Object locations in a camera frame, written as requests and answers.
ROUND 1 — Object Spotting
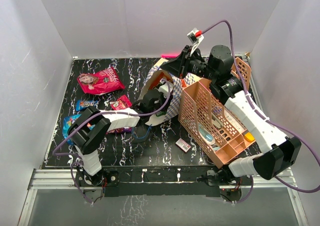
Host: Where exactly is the red snack packet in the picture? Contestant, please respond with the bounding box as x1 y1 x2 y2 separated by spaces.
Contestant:
109 95 132 110

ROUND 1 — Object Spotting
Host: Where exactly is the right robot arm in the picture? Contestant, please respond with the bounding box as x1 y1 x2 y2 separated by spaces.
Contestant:
160 45 302 185

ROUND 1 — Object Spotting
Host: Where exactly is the pink mesh file organizer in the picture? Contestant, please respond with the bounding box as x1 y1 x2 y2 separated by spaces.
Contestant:
177 57 256 169

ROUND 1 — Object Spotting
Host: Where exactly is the checkered paper bag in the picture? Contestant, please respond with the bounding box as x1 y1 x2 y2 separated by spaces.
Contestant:
138 58 200 127

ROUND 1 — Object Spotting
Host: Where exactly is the blue candy bar wrapper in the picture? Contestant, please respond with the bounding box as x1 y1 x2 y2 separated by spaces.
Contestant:
75 100 99 111

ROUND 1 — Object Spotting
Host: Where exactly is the orange snack packet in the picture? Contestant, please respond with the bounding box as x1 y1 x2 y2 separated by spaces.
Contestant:
149 72 172 89

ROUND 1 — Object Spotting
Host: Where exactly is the blue chips bag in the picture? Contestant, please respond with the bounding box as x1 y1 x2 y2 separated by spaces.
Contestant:
62 114 80 138

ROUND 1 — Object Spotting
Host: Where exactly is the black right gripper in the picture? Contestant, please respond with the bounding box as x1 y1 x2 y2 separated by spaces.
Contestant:
160 46 218 82

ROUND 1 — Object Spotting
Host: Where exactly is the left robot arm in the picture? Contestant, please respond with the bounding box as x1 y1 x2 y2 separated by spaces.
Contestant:
67 89 171 186

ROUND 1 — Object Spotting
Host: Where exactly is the yellow object in organizer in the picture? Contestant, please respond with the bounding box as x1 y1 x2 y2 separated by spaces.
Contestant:
243 132 255 142

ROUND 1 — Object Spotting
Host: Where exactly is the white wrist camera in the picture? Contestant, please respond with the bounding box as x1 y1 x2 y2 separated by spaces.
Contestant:
187 28 204 54
158 82 174 97

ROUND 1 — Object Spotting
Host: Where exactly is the pink snack bag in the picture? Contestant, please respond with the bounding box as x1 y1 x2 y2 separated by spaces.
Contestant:
77 67 125 95

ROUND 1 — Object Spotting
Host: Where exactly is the purple snack packet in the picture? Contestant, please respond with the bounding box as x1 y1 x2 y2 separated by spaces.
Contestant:
107 127 132 134

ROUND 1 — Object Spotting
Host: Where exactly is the small red white box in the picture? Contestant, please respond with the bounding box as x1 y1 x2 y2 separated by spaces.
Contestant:
175 138 191 153

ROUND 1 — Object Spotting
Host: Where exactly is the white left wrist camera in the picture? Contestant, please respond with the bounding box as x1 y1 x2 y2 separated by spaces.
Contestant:
158 82 174 97

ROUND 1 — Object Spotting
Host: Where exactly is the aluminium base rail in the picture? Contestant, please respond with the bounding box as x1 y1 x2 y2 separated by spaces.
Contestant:
19 167 308 226

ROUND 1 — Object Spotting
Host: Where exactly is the blue tape dispenser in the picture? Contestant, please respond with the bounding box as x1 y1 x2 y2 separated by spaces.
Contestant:
198 123 216 146

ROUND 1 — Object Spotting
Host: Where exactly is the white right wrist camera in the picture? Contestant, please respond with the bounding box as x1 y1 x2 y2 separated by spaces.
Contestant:
187 28 204 54

